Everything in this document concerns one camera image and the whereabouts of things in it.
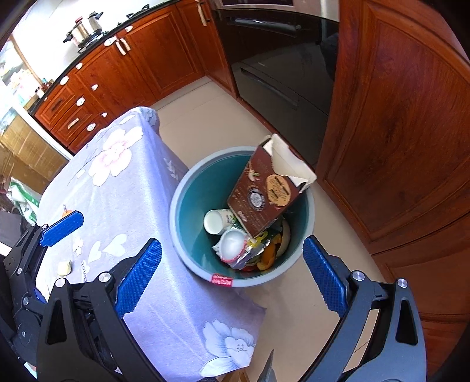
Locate teal round trash bin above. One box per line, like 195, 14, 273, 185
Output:
169, 147, 316, 291

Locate black gas stove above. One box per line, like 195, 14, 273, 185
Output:
73, 11, 148, 50

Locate green and white bag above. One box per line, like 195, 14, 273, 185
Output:
7, 177, 42, 222

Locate foil wrapper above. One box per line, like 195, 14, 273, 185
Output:
235, 232, 284, 271

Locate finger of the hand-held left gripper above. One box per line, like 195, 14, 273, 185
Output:
18, 281, 49, 314
3, 210, 85, 280

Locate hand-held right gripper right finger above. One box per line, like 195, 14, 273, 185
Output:
298, 235, 429, 382

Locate black kitchen countertop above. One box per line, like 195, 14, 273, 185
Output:
27, 0, 184, 111

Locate wooden cabinet side panel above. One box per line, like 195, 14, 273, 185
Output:
316, 0, 470, 376

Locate steel pressure cooker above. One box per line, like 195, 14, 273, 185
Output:
65, 12, 105, 47

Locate black built-in oven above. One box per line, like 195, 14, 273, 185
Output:
210, 0, 340, 170

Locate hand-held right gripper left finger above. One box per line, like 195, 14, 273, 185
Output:
36, 238, 163, 382

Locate orange fruit peel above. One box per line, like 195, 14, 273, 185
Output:
256, 243, 277, 271

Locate glass display cabinet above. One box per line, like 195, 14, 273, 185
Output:
0, 37, 49, 111

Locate white paper cup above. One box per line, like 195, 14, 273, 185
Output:
203, 208, 236, 236
219, 228, 251, 262

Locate brown drink carton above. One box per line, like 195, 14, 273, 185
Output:
226, 134, 317, 239

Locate purple floral tablecloth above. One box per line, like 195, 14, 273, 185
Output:
36, 106, 267, 380

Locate wooden kitchen cabinets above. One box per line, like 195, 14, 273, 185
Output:
33, 0, 240, 155

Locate glass sliding door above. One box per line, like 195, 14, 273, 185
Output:
0, 105, 74, 184

